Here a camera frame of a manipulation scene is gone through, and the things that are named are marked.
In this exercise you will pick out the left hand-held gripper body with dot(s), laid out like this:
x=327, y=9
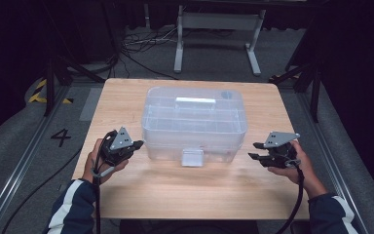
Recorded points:
x=115, y=149

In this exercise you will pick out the person's left hand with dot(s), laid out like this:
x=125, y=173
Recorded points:
x=92, y=167

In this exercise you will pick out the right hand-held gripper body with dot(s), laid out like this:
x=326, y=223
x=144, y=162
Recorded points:
x=282, y=156

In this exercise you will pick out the grey metal table frame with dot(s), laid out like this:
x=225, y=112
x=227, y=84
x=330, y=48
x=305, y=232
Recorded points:
x=219, y=21

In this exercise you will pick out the black tripod stand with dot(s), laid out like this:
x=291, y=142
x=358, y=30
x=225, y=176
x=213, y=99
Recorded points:
x=49, y=84
x=315, y=91

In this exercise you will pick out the yellow black floor tape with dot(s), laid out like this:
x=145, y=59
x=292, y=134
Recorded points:
x=35, y=97

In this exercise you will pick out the person's right hand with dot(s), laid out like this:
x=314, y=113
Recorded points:
x=306, y=177

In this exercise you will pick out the metal floor rail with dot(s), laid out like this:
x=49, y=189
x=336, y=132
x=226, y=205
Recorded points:
x=324, y=146
x=22, y=165

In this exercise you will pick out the clear plastic storage box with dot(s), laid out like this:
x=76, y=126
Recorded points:
x=193, y=130

